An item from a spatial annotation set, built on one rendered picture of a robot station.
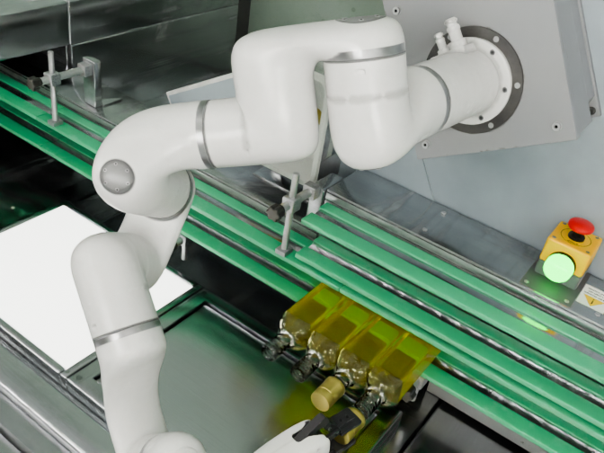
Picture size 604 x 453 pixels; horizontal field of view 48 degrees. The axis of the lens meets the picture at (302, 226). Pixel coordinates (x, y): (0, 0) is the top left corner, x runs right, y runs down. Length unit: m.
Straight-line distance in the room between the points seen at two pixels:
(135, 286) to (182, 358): 0.42
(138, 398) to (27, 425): 0.31
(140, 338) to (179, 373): 0.39
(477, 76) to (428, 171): 0.34
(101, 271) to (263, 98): 0.29
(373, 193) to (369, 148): 0.47
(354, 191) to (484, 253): 0.26
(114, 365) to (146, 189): 0.21
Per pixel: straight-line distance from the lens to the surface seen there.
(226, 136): 0.81
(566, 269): 1.12
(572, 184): 1.17
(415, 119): 0.82
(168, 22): 2.06
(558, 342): 1.08
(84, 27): 1.86
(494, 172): 1.21
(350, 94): 0.77
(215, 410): 1.19
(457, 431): 1.30
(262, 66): 0.78
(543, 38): 1.00
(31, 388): 1.24
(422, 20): 1.07
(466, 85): 0.93
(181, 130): 0.82
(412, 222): 1.19
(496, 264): 1.15
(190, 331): 1.31
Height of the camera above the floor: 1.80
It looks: 46 degrees down
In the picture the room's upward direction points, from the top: 124 degrees counter-clockwise
